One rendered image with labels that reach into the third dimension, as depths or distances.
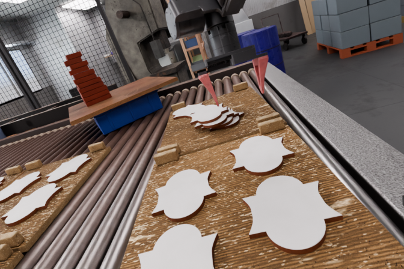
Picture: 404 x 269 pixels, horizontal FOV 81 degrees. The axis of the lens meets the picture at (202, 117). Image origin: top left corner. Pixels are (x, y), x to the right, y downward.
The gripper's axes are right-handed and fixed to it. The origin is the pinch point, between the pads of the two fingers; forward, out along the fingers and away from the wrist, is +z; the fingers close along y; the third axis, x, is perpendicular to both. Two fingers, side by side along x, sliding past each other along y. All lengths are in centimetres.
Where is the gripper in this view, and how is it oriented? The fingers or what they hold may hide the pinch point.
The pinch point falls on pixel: (239, 95)
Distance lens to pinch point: 50.8
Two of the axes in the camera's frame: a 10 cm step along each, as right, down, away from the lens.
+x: -0.3, 1.9, -9.8
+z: 2.9, 9.4, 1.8
